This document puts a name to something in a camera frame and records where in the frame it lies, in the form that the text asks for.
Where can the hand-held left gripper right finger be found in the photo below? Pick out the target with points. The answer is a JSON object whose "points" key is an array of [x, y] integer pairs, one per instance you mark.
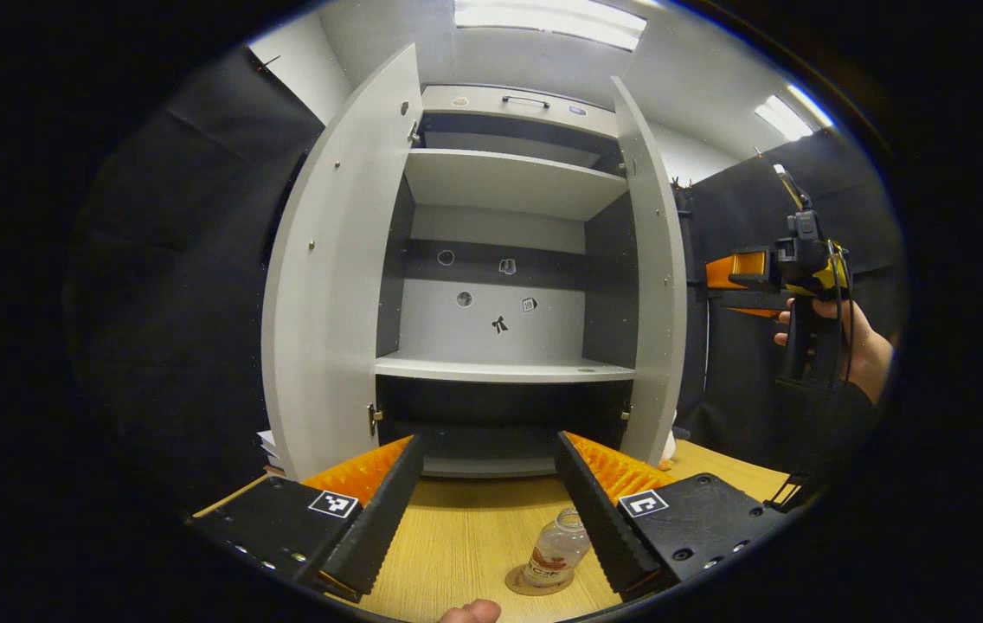
{"points": [[595, 510]]}

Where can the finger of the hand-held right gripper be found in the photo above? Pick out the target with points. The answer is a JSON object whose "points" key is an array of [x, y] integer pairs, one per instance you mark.
{"points": [[729, 270], [742, 300]]}

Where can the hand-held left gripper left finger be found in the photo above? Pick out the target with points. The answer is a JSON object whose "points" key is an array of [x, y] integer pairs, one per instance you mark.
{"points": [[383, 519]]}

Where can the clear plastic bottle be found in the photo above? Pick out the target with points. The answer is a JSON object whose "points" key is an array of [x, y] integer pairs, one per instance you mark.
{"points": [[554, 554]]}

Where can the grey cabinet door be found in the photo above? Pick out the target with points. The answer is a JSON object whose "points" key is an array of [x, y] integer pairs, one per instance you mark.
{"points": [[656, 303], [327, 303]]}

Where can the round wooden coaster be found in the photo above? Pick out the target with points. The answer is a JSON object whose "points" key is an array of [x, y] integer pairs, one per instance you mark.
{"points": [[519, 585]]}

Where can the grey cabinet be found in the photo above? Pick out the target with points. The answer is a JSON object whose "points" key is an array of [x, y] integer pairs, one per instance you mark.
{"points": [[509, 182]]}

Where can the grey cabinet drawer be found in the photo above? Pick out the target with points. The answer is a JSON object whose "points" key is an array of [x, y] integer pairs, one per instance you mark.
{"points": [[491, 114]]}

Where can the penguin plush toy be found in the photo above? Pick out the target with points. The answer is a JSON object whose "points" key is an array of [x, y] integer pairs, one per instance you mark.
{"points": [[669, 446]]}

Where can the small ceiling light panel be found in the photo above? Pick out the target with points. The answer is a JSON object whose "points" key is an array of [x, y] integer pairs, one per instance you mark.
{"points": [[790, 112]]}

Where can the large ceiling light panel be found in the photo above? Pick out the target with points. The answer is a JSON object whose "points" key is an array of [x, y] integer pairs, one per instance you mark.
{"points": [[552, 22]]}

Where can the black backdrop cloth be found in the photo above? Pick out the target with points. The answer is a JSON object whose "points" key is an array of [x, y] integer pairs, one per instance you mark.
{"points": [[197, 260]]}

